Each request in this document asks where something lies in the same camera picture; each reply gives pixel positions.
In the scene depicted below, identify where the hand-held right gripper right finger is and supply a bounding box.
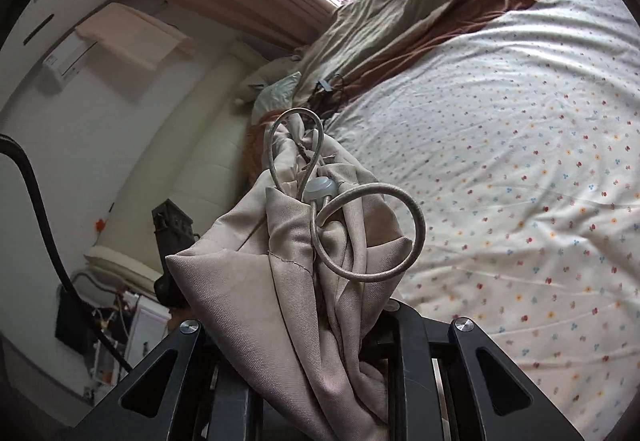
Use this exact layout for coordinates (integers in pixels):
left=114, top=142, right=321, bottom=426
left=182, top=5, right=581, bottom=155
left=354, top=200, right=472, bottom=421
left=365, top=300, right=586, bottom=441

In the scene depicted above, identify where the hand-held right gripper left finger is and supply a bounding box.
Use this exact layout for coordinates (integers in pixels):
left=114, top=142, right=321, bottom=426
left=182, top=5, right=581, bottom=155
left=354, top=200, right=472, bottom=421
left=75, top=318, right=266, bottom=441

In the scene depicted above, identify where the beige jacket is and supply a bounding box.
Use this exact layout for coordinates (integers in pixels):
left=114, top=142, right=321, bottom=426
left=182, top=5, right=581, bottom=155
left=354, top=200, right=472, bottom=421
left=165, top=107, right=426, bottom=441

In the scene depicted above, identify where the cream padded headboard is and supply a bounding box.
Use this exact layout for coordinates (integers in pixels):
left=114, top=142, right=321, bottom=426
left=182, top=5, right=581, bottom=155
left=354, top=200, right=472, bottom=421
left=82, top=41, right=296, bottom=292

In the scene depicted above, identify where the cluttered nightstand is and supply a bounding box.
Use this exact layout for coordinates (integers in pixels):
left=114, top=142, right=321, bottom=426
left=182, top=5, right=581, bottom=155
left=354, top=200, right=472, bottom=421
left=55, top=271, right=171, bottom=402

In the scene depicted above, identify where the pale green pillow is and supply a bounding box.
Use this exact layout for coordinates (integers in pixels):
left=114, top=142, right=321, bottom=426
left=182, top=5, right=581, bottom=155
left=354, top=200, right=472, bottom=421
left=250, top=71, right=303, bottom=122

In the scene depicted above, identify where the beige cloth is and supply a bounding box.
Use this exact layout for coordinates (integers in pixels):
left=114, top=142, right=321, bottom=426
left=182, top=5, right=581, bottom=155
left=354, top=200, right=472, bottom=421
left=75, top=4, right=198, bottom=72

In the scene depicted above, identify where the white air conditioner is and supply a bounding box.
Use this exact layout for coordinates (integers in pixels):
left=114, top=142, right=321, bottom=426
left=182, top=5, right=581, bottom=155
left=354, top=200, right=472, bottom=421
left=42, top=28, right=101, bottom=89

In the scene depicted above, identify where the floral bed sheet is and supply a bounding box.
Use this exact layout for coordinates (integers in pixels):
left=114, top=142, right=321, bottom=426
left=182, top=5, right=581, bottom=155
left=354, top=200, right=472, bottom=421
left=320, top=0, right=640, bottom=441

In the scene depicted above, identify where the beige duvet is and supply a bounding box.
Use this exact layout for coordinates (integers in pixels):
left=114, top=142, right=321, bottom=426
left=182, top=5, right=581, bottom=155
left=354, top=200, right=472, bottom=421
left=295, top=0, right=541, bottom=92

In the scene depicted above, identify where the brown blanket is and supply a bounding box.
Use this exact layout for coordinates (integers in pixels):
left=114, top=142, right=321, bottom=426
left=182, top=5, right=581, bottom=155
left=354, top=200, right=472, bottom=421
left=245, top=0, right=591, bottom=182

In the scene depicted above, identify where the thick black cable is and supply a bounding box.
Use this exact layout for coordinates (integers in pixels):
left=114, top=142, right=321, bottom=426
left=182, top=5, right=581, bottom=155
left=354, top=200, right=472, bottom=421
left=0, top=134, right=133, bottom=372

